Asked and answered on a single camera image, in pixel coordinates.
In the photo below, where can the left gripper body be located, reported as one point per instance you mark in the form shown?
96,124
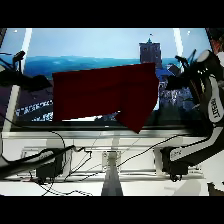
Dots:
39,83

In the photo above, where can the dark red garment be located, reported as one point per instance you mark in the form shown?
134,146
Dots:
100,93

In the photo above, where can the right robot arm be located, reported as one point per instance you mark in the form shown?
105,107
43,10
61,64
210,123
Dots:
213,110

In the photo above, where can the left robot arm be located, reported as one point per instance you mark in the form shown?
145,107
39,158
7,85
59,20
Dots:
23,163

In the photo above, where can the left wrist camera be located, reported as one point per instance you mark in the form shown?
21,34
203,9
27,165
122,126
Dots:
18,57

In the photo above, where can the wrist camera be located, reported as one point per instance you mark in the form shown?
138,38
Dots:
182,61
18,57

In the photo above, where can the silver frame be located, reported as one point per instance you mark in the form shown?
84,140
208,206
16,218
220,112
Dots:
113,156

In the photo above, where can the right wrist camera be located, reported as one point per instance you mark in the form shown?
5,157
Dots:
182,61

